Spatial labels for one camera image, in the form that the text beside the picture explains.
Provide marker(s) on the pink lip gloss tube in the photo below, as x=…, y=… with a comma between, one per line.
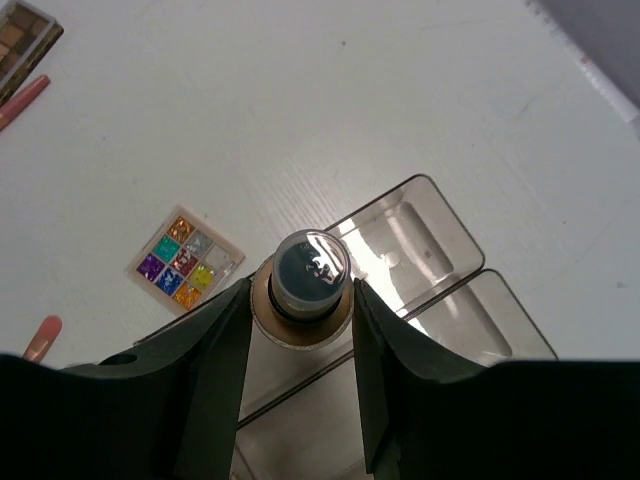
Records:
x=19, y=102

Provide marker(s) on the smoky acrylic tray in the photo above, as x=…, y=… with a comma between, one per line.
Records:
x=299, y=416
x=409, y=245

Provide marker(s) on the colourful glitter eyeshadow palette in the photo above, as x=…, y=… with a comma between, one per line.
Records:
x=184, y=263

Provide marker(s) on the smoky acrylic tray middle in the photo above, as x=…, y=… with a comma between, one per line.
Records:
x=299, y=416

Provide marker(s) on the foundation bottle with black cap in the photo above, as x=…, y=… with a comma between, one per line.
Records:
x=302, y=296

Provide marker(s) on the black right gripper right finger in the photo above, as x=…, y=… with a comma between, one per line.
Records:
x=428, y=413

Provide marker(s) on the smoky acrylic tray left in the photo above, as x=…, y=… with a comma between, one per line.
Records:
x=409, y=245

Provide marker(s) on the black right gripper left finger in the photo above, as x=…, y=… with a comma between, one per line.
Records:
x=166, y=408

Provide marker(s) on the dark brown eyeshadow palette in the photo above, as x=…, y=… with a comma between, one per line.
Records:
x=27, y=35

